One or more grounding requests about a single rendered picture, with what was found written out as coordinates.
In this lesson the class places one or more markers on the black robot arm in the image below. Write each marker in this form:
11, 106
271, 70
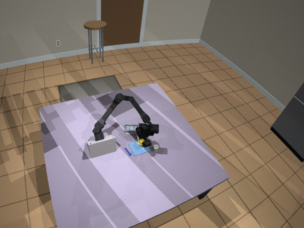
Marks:
146, 127

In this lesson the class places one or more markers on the white dish rack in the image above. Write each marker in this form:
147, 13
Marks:
130, 128

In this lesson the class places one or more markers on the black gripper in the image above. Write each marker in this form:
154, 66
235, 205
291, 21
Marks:
143, 136

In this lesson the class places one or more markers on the yellow plate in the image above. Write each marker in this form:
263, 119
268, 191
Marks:
140, 141

